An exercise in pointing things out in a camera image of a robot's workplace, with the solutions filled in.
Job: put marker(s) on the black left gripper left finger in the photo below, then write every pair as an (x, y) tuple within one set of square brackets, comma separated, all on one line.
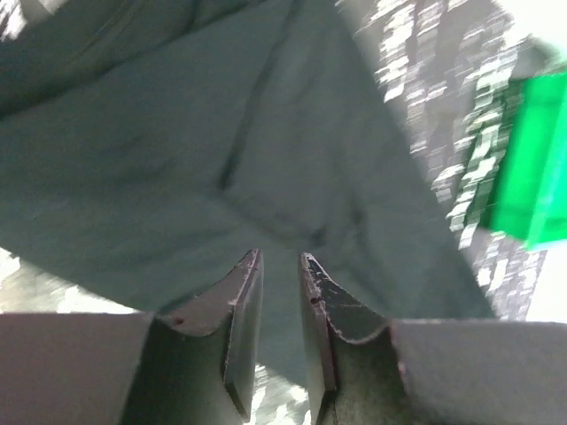
[(194, 365)]

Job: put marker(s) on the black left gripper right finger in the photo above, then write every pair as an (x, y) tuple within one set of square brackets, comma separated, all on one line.
[(363, 368)]

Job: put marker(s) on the black t shirt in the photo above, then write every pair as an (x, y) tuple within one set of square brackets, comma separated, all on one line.
[(146, 146)]

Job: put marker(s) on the green plastic bin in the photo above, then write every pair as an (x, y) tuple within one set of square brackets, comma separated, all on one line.
[(528, 198)]

